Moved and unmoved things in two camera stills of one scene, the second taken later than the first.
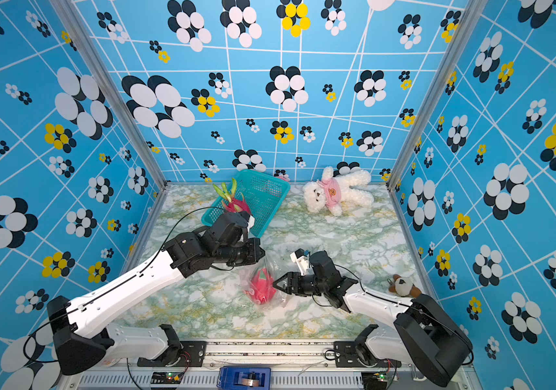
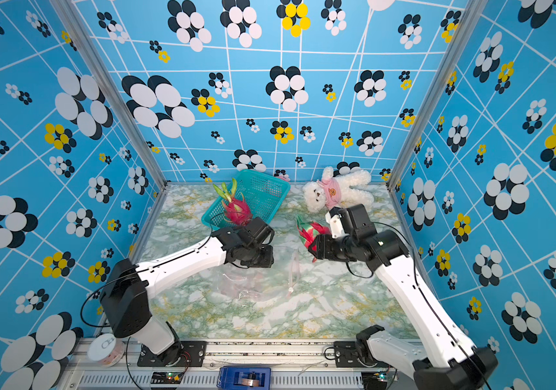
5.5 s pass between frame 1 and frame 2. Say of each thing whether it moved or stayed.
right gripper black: moved
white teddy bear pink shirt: stayed
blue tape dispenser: stayed
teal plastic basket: stayed
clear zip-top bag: moved
